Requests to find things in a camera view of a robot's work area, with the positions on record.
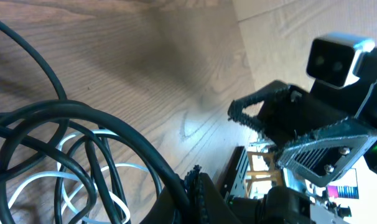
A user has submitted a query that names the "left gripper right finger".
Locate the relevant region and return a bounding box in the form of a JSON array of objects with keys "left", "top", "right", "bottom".
[{"left": 184, "top": 165, "right": 241, "bottom": 224}]

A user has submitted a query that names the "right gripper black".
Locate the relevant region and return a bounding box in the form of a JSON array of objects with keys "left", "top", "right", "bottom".
[{"left": 227, "top": 48, "right": 377, "bottom": 187}]

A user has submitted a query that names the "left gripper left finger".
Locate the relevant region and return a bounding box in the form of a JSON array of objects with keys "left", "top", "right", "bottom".
[{"left": 140, "top": 187, "right": 188, "bottom": 224}]

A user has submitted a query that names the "white usb cable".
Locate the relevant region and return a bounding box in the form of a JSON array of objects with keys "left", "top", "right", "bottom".
[{"left": 0, "top": 129, "right": 163, "bottom": 224}]

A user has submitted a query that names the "black usb cable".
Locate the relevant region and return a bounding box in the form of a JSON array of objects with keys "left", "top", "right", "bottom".
[{"left": 0, "top": 14, "right": 192, "bottom": 224}]

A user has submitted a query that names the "cardboard panel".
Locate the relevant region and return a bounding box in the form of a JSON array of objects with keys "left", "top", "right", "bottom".
[{"left": 231, "top": 0, "right": 377, "bottom": 94}]

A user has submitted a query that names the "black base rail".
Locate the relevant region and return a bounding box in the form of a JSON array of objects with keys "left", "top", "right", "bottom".
[{"left": 220, "top": 146, "right": 249, "bottom": 202}]

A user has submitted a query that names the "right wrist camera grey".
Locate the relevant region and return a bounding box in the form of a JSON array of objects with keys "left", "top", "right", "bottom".
[{"left": 306, "top": 32, "right": 375, "bottom": 89}]

